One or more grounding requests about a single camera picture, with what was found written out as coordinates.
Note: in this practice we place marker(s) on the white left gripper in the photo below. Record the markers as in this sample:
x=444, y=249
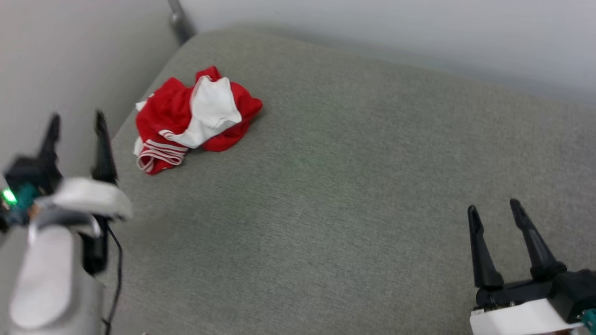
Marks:
x=93, y=195

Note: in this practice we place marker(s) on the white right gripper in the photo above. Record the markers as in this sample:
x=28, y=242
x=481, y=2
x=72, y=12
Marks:
x=512, y=316

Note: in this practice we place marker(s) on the red and white jersey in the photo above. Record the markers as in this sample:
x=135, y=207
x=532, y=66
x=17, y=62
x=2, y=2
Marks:
x=163, y=107

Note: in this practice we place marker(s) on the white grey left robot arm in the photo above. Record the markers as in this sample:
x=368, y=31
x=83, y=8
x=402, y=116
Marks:
x=46, y=279

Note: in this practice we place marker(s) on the grey fabric sofa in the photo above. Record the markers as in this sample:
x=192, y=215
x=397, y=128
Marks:
x=335, y=195

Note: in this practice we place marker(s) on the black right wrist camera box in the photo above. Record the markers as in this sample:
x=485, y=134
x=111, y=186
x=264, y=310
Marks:
x=577, y=288

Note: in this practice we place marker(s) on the grey metal wall strip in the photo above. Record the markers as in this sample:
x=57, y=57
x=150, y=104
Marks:
x=179, y=21

